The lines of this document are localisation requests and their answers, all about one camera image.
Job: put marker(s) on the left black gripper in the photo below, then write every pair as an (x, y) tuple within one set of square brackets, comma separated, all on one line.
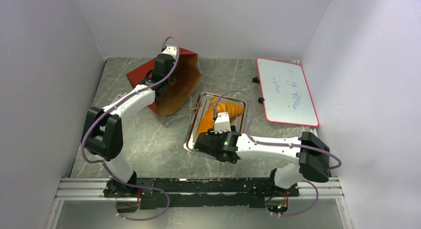
[(173, 62)]

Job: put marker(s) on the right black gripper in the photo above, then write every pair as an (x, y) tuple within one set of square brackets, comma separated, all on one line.
[(204, 143)]

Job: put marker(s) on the red paper bag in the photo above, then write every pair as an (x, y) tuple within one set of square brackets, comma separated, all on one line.
[(187, 77)]

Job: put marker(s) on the long orange fake baguette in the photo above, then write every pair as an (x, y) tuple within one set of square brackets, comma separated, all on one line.
[(206, 122)]

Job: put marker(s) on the orange fake croissant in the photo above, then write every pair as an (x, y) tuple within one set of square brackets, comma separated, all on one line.
[(232, 109)]

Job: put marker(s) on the silver metal tray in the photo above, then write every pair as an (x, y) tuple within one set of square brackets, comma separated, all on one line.
[(204, 102)]

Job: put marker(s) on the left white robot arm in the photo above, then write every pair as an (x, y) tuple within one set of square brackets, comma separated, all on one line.
[(103, 129)]

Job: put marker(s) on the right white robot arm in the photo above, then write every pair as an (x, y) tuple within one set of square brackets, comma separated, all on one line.
[(307, 156)]

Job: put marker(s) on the clear plastic packet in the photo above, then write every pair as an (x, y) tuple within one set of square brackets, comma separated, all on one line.
[(119, 96)]

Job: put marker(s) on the pink framed whiteboard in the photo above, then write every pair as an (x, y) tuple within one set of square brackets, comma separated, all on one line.
[(287, 98)]

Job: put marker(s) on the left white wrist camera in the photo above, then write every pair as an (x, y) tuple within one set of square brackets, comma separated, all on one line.
[(171, 50)]

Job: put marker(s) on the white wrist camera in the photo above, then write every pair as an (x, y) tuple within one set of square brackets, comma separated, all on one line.
[(171, 50), (222, 123)]

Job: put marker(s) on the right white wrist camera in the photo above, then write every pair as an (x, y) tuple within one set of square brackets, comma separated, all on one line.
[(222, 123)]

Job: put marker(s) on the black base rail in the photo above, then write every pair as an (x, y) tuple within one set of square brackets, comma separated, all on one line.
[(213, 192)]

